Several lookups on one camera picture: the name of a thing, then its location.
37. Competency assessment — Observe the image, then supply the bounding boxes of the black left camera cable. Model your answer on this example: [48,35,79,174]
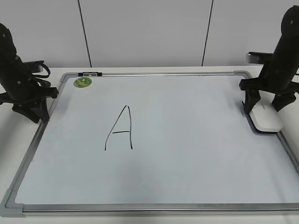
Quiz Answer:
[31,61,52,87]

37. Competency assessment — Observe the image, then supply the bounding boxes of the white magnetic whiteboard grey frame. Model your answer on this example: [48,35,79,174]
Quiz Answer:
[0,71,299,217]

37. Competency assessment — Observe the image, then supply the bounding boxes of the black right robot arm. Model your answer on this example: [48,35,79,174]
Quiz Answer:
[239,5,299,114]

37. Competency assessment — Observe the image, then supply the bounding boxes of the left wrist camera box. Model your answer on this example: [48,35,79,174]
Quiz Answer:
[23,60,44,73]

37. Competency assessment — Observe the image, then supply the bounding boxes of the white whiteboard eraser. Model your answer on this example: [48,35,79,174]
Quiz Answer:
[246,100,283,134]

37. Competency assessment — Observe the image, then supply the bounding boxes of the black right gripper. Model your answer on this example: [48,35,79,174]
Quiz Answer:
[239,36,299,114]

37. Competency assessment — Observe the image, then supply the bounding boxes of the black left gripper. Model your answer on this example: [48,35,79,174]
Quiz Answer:
[0,24,58,123]

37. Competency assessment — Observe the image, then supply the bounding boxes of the round green magnet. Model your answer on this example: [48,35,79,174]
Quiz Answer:
[73,77,92,88]

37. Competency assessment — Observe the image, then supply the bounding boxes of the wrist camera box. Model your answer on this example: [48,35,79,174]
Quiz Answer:
[246,51,273,64]
[23,60,44,73]

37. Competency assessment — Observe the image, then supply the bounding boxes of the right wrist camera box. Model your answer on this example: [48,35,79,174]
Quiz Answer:
[246,51,273,64]

